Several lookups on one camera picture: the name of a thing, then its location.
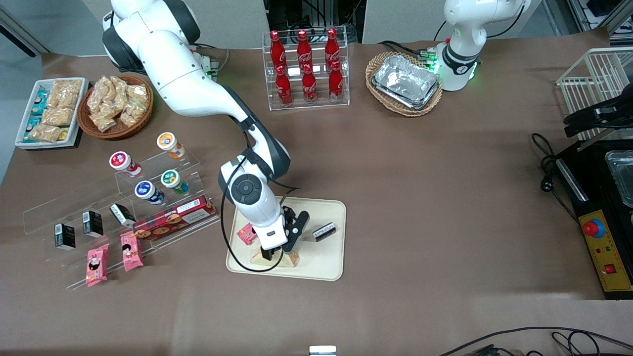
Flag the silver machine handle bar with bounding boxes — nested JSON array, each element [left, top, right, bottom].
[[556, 158, 590, 204]]

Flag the cream plastic tray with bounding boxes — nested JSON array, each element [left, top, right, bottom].
[[226, 196, 347, 282]]

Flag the clear bag of tan snacks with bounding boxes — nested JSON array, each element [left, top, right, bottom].
[[42, 107, 75, 127], [89, 110, 117, 133], [27, 124, 61, 144], [127, 83, 150, 103], [120, 99, 147, 128], [110, 76, 130, 102], [87, 76, 115, 112], [47, 79, 83, 109]]

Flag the triangular sandwich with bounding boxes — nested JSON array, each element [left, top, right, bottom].
[[249, 247, 301, 268]]

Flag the black heating machine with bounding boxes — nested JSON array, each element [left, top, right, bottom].
[[553, 138, 633, 301]]

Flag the steel food tray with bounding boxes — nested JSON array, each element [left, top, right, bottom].
[[604, 150, 633, 209]]

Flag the stacked foil containers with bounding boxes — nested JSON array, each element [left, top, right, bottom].
[[371, 54, 440, 110]]

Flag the red cola bottle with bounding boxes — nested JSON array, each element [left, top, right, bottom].
[[328, 61, 344, 102], [296, 30, 313, 67], [270, 30, 286, 67], [325, 28, 341, 65], [302, 63, 318, 104], [275, 65, 293, 107]]

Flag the blue lid gum bottle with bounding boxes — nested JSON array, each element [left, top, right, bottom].
[[134, 180, 165, 205]]

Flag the black floor cables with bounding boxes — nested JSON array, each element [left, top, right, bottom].
[[437, 326, 633, 356]]

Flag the pink cartoon snack packet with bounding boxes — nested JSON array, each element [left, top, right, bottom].
[[236, 223, 258, 246], [120, 231, 144, 272], [86, 244, 109, 288]]

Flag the white wire rack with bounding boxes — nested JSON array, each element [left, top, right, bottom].
[[556, 47, 633, 142]]

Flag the white rectangular snack box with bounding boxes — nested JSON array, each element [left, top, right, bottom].
[[14, 77, 90, 150]]

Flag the green lid gum bottle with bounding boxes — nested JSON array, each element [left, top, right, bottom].
[[160, 169, 190, 195]]

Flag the black base cable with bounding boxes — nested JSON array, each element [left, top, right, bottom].
[[378, 41, 437, 59]]

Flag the orange lid gum bottle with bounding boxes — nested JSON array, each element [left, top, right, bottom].
[[156, 132, 186, 160]]

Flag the dark equipment rack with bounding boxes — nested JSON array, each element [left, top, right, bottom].
[[264, 0, 367, 44]]

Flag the small black snack packet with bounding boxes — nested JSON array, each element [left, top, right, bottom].
[[311, 222, 338, 243], [54, 223, 77, 251], [82, 210, 104, 238], [109, 203, 137, 228]]

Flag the brown round wicker basket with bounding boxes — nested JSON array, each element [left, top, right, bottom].
[[76, 75, 154, 140]]

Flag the red round emergency knob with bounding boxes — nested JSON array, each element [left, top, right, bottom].
[[583, 218, 606, 239]]

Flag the black power cable with plug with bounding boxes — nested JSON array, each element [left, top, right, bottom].
[[530, 132, 580, 224]]

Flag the silver metal bar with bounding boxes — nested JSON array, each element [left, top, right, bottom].
[[576, 130, 625, 152]]

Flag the red lid gum bottle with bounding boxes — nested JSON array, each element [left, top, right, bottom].
[[109, 150, 143, 178]]

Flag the clear acrylic tiered stand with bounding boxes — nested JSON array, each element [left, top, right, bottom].
[[22, 148, 221, 290]]

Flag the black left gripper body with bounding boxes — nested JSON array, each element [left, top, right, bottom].
[[600, 96, 633, 129]]

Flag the red tartan shortbread box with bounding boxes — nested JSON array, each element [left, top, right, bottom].
[[132, 195, 218, 242]]

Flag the light woven wicker basket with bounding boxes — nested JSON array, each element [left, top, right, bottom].
[[365, 51, 444, 118]]

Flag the clear acrylic bottle rack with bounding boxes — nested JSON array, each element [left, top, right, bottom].
[[262, 26, 351, 111]]

